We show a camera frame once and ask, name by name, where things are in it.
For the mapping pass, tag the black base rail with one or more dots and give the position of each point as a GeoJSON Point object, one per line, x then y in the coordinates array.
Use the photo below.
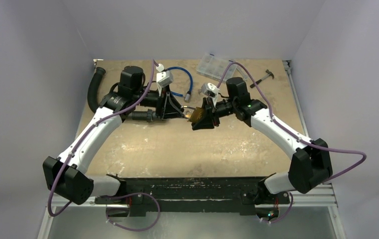
{"type": "Point", "coordinates": [245, 195]}

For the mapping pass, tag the small black-handled hammer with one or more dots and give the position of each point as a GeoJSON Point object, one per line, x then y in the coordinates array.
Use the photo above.
{"type": "Point", "coordinates": [267, 75]}

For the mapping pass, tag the large brass padlock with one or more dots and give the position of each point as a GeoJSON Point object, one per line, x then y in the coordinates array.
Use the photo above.
{"type": "Point", "coordinates": [193, 114]}

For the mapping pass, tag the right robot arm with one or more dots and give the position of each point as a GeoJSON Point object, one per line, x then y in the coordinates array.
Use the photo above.
{"type": "Point", "coordinates": [310, 163]}

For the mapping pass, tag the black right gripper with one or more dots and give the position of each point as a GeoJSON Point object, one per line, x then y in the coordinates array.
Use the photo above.
{"type": "Point", "coordinates": [213, 112]}

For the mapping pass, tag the aluminium frame rail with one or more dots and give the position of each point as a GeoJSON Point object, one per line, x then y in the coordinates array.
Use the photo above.
{"type": "Point", "coordinates": [310, 216]}

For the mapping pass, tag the clear plastic organizer box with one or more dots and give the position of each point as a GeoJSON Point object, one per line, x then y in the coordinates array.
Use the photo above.
{"type": "Point", "coordinates": [213, 67]}

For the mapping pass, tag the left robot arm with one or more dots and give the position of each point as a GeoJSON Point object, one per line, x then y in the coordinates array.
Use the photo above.
{"type": "Point", "coordinates": [65, 175]}

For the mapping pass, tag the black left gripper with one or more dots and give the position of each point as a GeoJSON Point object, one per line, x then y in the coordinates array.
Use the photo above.
{"type": "Point", "coordinates": [167, 107]}

